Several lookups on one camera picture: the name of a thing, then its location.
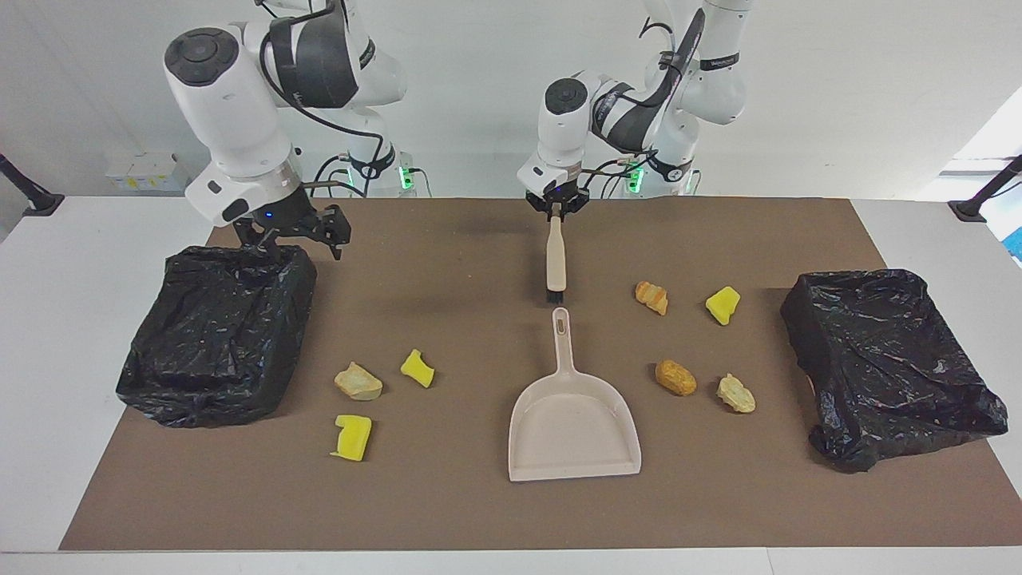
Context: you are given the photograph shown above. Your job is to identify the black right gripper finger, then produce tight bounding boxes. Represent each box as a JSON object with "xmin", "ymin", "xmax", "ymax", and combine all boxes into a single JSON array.
[
  {"xmin": 318, "ymin": 204, "xmax": 352, "ymax": 262},
  {"xmin": 233, "ymin": 224, "xmax": 286, "ymax": 264}
]

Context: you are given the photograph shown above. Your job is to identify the beige hand brush black bristles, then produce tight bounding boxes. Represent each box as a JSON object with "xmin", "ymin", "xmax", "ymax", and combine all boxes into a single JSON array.
[{"xmin": 545, "ymin": 204, "xmax": 568, "ymax": 305}]

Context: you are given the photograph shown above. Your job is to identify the striped orange croissant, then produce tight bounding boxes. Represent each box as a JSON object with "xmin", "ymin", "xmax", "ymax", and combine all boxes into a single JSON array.
[{"xmin": 635, "ymin": 281, "xmax": 669, "ymax": 316}]

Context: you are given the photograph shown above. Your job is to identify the pale toast piece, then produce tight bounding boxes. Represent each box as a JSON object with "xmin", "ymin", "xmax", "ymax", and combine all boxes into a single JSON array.
[{"xmin": 334, "ymin": 362, "xmax": 383, "ymax": 401}]

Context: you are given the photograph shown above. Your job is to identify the small yellow sponge wedge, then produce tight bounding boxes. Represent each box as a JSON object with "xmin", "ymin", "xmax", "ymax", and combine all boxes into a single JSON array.
[{"xmin": 400, "ymin": 349, "xmax": 435, "ymax": 389}]

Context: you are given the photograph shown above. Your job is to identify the yellow green-backed sponge block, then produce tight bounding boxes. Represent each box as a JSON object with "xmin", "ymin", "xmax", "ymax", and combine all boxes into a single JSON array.
[{"xmin": 706, "ymin": 286, "xmax": 741, "ymax": 326}]

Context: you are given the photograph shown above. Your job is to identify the brown oval croquette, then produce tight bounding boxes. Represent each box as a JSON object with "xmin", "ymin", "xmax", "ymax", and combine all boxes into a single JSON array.
[{"xmin": 656, "ymin": 359, "xmax": 698, "ymax": 397}]

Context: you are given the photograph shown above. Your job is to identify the notched yellow sponge piece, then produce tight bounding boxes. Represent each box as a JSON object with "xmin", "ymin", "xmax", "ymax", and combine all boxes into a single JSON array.
[{"xmin": 331, "ymin": 414, "xmax": 373, "ymax": 462}]

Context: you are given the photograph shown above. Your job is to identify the beige plastic dustpan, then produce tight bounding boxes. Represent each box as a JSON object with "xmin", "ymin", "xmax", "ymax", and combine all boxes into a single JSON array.
[{"xmin": 509, "ymin": 307, "xmax": 642, "ymax": 482}]

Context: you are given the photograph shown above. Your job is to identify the pale lumpy bread piece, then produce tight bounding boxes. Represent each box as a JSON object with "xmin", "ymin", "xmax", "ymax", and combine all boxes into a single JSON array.
[{"xmin": 717, "ymin": 373, "xmax": 756, "ymax": 414}]

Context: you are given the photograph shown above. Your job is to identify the black bag lined bin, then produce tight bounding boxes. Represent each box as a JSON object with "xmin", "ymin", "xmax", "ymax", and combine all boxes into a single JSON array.
[
  {"xmin": 116, "ymin": 242, "xmax": 318, "ymax": 428},
  {"xmin": 780, "ymin": 269, "xmax": 1008, "ymax": 474}
]

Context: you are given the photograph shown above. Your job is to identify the white boxes with yellow labels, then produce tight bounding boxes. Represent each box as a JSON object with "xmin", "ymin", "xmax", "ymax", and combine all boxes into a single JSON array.
[{"xmin": 105, "ymin": 152, "xmax": 191, "ymax": 193}]

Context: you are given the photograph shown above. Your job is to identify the black clamp stand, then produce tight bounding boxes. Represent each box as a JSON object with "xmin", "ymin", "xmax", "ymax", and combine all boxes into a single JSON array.
[
  {"xmin": 0, "ymin": 153, "xmax": 65, "ymax": 217},
  {"xmin": 949, "ymin": 156, "xmax": 1022, "ymax": 223}
]

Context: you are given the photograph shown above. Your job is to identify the brown table mat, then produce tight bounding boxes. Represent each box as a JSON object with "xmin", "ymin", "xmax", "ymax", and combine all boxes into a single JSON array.
[{"xmin": 60, "ymin": 198, "xmax": 1022, "ymax": 552}]

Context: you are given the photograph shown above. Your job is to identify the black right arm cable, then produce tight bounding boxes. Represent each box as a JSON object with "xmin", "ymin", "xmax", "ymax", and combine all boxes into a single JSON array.
[{"xmin": 254, "ymin": 0, "xmax": 384, "ymax": 197}]

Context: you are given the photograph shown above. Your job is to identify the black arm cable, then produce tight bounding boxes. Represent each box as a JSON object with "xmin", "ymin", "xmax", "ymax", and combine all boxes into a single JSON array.
[
  {"xmin": 254, "ymin": 0, "xmax": 384, "ymax": 197},
  {"xmin": 587, "ymin": 6, "xmax": 707, "ymax": 196}
]

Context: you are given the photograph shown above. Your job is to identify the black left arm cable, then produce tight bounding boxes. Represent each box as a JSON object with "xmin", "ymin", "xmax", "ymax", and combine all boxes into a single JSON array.
[{"xmin": 587, "ymin": 6, "xmax": 707, "ymax": 196}]

